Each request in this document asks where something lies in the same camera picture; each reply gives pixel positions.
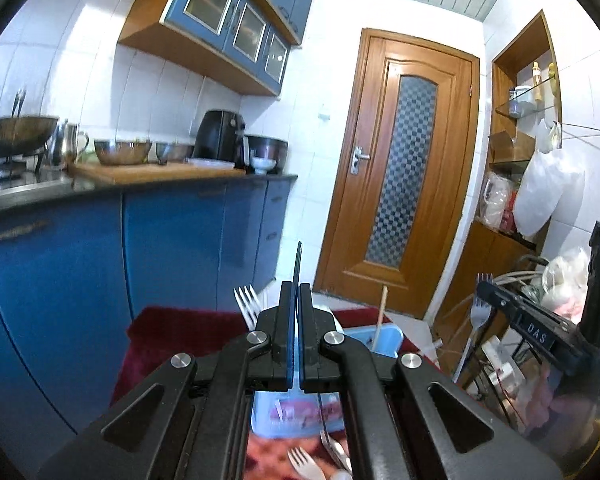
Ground steel mixing bowl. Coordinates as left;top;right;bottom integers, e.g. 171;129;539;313
94;139;153;166

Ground black wire rack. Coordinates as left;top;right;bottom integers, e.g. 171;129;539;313
462;254;581;431

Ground black air fryer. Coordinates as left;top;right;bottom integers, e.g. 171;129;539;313
192;109;251;168

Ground crumpled white plastic bag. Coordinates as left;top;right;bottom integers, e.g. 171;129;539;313
540;246;593;313

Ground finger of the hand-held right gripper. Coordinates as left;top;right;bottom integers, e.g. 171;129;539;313
476;280;536;323

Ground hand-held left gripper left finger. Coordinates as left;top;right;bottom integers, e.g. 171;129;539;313
35;280;301;480

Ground gas stove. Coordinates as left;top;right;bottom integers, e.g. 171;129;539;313
0;152;48;183

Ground wooden door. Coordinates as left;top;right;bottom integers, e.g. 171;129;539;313
313;27;481;321

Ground white plastic fork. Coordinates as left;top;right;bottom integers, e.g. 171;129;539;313
286;447;327;480

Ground large steel fork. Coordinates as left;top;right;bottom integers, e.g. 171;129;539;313
234;284;266;332

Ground wooden chopstick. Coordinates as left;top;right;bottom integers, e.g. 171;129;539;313
372;285;388;352

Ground pink and white bag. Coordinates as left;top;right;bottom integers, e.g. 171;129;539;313
480;172;520;233

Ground wooden cutting board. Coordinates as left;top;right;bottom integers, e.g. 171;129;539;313
66;161;247;184

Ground wooden shelf unit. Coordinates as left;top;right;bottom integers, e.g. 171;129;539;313
432;9;563;341

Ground cardboard box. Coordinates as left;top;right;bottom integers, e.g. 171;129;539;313
488;131;531;163

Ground dark rice cooker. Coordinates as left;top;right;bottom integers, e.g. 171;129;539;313
245;134;289;173

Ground metal door handle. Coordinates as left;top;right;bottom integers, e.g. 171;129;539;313
350;146;371;176

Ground white cables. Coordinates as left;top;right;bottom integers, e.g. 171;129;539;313
430;269;543;361

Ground red floral blanket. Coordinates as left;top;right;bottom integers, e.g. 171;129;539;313
111;306;451;480

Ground light blue utensil box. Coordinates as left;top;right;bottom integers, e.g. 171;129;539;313
250;304;403;440

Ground blue base cabinet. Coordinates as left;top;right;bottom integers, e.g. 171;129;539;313
0;175;298;480

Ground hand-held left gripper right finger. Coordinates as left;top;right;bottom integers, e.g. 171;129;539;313
298;282;565;480

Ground steel pitcher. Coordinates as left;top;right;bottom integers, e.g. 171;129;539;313
50;120;90;168

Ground dark wok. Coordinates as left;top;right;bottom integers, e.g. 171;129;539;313
0;87;61;161

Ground blue wall cabinet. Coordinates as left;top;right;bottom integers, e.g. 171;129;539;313
117;0;316;97

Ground white power strip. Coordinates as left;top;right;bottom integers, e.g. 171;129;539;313
480;336;523;398

